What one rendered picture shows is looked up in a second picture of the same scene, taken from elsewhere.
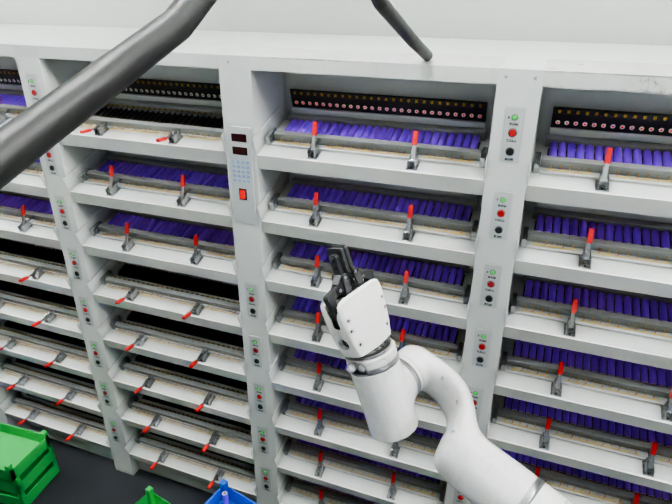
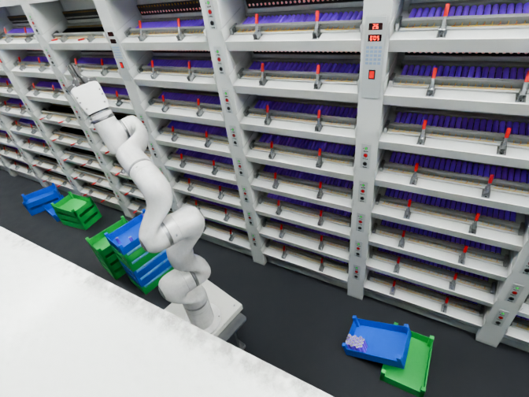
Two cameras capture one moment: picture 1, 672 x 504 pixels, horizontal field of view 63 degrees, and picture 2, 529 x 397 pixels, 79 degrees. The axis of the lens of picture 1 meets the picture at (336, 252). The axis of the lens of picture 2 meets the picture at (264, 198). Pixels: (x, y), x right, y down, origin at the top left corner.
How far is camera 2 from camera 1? 95 cm
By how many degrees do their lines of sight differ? 16
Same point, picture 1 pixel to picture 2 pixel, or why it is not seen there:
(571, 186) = (244, 39)
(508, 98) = not seen: outside the picture
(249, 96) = (107, 9)
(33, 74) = (29, 12)
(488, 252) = (221, 82)
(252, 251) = (135, 95)
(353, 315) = (79, 95)
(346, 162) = (154, 41)
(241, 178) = (118, 56)
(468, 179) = (201, 42)
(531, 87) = not seen: outside the picture
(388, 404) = (106, 136)
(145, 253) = not seen: hidden behind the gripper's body
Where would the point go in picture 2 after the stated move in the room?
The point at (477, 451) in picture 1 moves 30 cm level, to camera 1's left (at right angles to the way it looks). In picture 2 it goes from (124, 149) to (50, 152)
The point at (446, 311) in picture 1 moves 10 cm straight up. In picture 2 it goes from (216, 118) to (212, 100)
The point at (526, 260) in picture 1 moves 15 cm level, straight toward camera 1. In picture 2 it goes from (237, 84) to (219, 96)
